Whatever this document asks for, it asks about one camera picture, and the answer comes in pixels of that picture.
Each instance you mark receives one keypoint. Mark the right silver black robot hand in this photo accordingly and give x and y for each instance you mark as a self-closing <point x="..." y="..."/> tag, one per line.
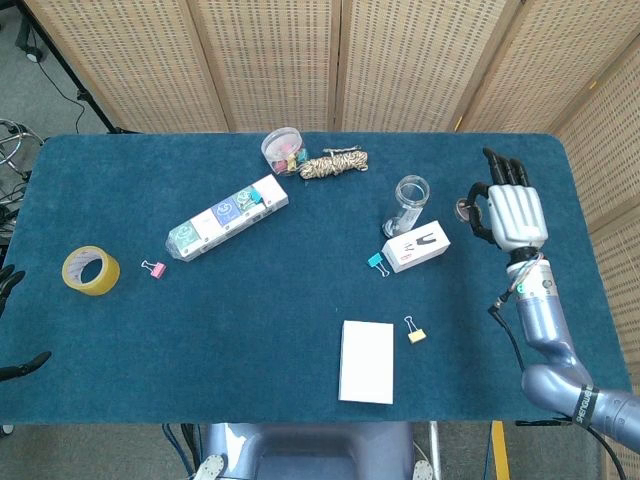
<point x="515" y="215"/>

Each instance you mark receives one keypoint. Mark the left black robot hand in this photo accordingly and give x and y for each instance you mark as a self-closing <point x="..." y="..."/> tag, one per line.
<point x="30" y="362"/>

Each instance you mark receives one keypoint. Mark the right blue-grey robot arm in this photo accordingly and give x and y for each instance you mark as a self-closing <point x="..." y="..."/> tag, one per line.
<point x="545" y="320"/>

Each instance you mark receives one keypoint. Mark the white printed cardboard box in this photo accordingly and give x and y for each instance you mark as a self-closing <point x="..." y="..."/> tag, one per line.
<point x="415" y="250"/>

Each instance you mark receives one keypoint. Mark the tall clear glass jar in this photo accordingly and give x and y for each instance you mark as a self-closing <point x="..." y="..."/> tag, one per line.
<point x="407" y="215"/>

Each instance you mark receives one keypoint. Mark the yellow adhesive tape roll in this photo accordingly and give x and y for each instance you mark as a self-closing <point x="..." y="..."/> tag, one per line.
<point x="107" y="280"/>

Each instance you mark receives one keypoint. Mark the teal binder clip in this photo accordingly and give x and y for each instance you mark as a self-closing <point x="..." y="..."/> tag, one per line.
<point x="256" y="194"/>
<point x="375" y="260"/>

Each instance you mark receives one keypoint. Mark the yellow binder clip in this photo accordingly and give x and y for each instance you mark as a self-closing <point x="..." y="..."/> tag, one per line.
<point x="416" y="337"/>

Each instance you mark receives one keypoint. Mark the pink binder clip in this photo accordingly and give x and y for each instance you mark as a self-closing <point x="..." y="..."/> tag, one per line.
<point x="159" y="271"/>

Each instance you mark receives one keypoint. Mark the coiled beige twine bundle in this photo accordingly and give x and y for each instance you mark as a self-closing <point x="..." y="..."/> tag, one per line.
<point x="330" y="165"/>

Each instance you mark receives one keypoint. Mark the plain white box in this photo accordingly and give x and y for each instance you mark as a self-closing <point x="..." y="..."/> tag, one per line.
<point x="367" y="360"/>

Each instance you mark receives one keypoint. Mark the blue table cloth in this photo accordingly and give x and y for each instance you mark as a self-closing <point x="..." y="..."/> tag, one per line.
<point x="250" y="325"/>

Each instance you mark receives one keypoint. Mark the clear plastic jar of clips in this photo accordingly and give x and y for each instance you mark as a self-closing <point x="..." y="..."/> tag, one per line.
<point x="280" y="142"/>

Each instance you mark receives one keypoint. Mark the black tripod stand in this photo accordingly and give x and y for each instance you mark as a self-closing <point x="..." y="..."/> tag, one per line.
<point x="80" y="95"/>

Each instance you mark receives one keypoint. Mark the woven rattan folding screen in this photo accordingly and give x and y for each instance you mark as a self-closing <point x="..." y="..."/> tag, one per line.
<point x="275" y="60"/>

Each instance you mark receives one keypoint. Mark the blue-grey robot torso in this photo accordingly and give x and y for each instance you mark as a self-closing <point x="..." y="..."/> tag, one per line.
<point x="310" y="450"/>

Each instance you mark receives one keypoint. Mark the chrome stool frame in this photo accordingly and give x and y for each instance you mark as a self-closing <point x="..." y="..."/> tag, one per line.
<point x="20" y="134"/>

